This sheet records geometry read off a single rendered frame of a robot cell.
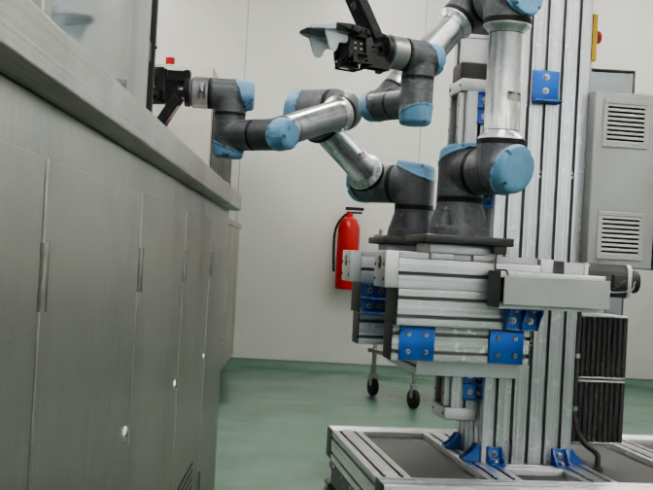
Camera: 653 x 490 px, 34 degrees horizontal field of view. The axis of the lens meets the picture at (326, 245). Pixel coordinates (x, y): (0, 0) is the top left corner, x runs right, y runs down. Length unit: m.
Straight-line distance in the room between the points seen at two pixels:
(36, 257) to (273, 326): 6.21
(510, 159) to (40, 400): 1.80
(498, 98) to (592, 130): 0.42
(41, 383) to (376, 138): 6.26
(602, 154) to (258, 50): 4.49
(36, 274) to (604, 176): 2.23
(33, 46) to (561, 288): 2.00
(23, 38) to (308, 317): 6.39
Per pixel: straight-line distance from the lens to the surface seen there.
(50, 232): 0.89
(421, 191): 3.13
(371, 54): 2.34
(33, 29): 0.71
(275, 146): 2.50
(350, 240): 6.86
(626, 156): 2.95
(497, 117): 2.58
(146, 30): 1.58
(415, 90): 2.42
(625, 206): 2.94
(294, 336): 7.04
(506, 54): 2.61
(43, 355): 0.90
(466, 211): 2.65
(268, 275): 7.03
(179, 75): 2.64
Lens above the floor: 0.75
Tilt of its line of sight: 1 degrees up
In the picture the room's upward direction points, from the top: 3 degrees clockwise
